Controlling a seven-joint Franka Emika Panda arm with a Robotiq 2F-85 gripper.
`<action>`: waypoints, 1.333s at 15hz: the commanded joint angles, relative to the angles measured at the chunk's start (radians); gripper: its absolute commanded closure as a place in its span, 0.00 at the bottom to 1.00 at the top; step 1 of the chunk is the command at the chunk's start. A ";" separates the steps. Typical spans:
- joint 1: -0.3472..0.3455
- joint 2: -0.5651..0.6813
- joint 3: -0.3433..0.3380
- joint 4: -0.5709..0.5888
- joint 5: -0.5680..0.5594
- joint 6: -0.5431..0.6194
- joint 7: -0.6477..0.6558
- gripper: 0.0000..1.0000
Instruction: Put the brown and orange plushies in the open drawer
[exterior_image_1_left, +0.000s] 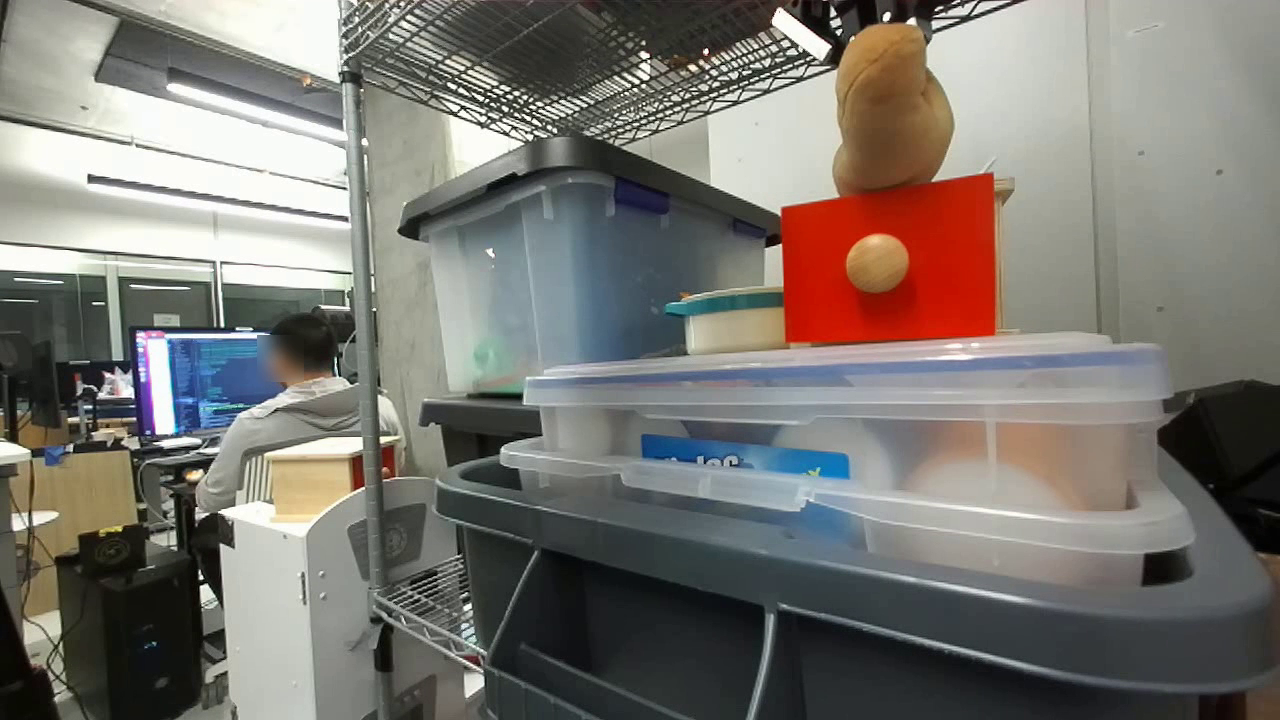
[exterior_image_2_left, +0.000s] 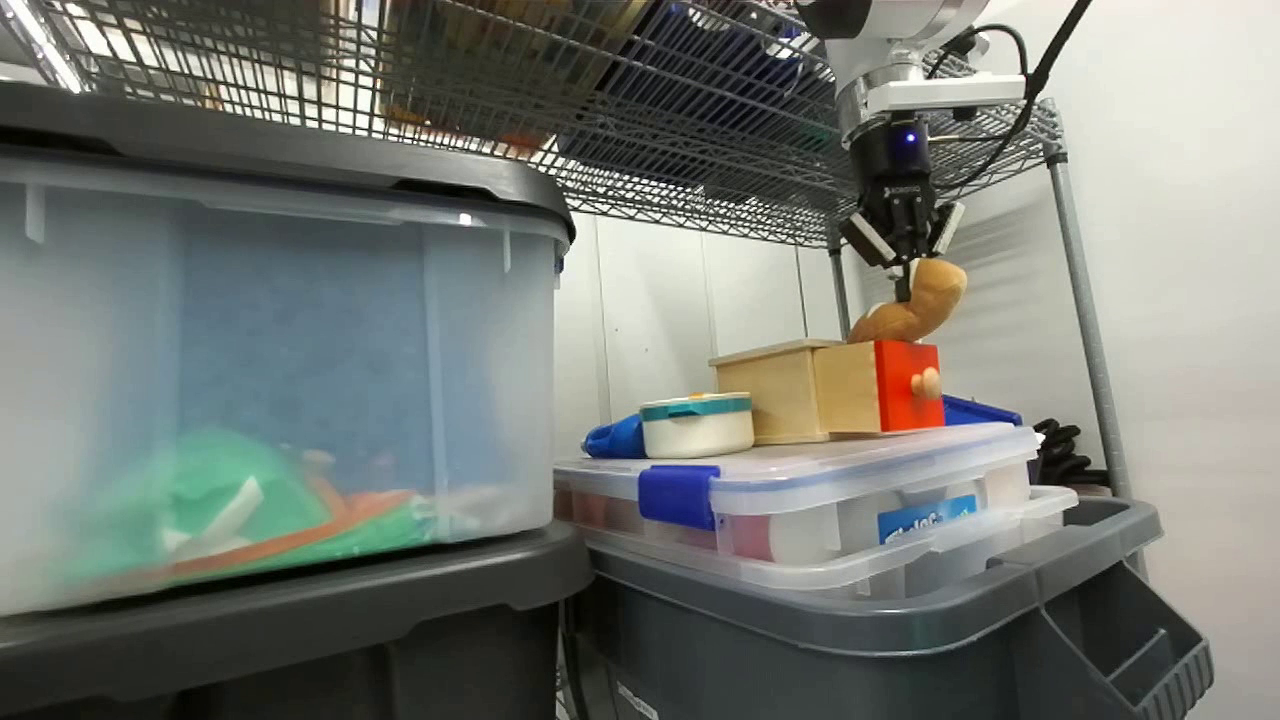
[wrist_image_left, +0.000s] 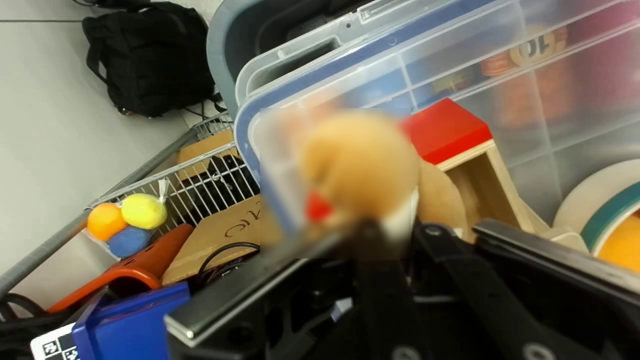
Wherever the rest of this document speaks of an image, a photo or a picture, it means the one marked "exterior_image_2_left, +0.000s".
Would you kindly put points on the grey storage tote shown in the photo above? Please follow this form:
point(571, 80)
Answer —
point(855, 654)

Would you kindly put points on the blue Ziploc box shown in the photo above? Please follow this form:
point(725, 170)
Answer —
point(925, 518)

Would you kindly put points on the large clear bin dark lid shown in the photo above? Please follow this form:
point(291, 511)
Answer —
point(292, 346)

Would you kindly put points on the dark grey storage bin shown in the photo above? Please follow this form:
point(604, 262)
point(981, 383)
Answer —
point(266, 654)

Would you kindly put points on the brown bread plushie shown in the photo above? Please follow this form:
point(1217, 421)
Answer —
point(923, 306)

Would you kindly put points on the wooden drawer with red front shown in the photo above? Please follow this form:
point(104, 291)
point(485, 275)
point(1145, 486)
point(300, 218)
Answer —
point(904, 387)

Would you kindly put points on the white cup with teal rim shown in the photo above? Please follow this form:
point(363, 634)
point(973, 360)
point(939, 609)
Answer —
point(693, 426)

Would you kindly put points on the metal shelf pole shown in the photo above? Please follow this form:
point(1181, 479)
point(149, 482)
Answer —
point(1084, 335)
point(843, 293)

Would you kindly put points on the clear organizer box blue latches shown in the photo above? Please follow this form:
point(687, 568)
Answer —
point(802, 495)

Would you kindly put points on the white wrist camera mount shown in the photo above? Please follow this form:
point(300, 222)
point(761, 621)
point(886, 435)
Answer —
point(946, 96)

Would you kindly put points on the green cloth item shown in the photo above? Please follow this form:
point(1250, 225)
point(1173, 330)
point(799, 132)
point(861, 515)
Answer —
point(203, 505)

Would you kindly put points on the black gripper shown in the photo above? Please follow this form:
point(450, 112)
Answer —
point(898, 173)

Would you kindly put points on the light wooden drawer box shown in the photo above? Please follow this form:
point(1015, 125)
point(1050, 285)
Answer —
point(766, 394)

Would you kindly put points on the clear plastic tray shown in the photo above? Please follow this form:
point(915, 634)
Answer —
point(935, 555)

